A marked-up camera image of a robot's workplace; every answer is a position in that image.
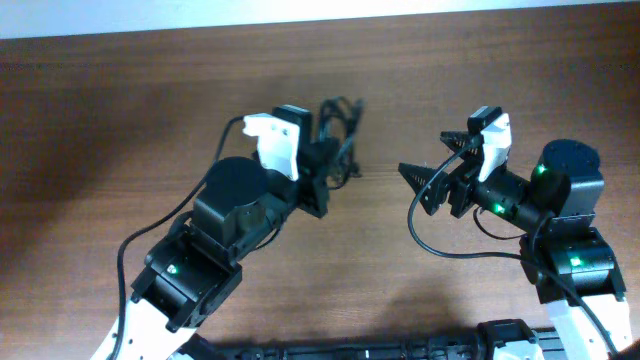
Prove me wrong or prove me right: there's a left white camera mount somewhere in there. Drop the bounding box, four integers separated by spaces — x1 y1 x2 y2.
243 113 300 181

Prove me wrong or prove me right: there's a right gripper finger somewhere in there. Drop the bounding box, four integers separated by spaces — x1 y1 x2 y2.
440 131 483 162
398 163 450 215

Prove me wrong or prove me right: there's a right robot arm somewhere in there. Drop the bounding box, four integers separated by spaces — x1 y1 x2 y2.
398 132 632 359

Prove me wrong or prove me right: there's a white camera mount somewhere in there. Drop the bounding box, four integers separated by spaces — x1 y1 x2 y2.
243 113 300 181
478 113 512 182

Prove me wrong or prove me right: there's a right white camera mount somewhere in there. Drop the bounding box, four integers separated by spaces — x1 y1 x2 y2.
478 113 512 182

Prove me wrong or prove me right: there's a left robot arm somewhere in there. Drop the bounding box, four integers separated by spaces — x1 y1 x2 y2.
93 138 340 359

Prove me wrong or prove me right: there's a thick black cable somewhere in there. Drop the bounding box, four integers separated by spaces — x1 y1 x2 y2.
317 96 365 191

